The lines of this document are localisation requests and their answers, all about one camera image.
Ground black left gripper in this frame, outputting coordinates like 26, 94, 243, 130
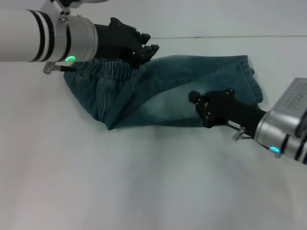
93, 17, 160, 70

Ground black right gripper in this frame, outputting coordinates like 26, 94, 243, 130
188, 88, 267, 140

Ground blue denim shorts with print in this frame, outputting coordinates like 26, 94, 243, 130
62, 54, 264, 131

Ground right wrist connector cable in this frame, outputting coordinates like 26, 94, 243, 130
232, 126, 254, 141

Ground wrist connector cable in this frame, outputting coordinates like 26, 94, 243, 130
232, 126, 254, 141
42, 61, 77, 74

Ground left wrist connector cable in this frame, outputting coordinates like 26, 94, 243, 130
42, 61, 77, 74

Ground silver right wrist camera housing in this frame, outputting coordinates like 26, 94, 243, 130
272, 77, 307, 120

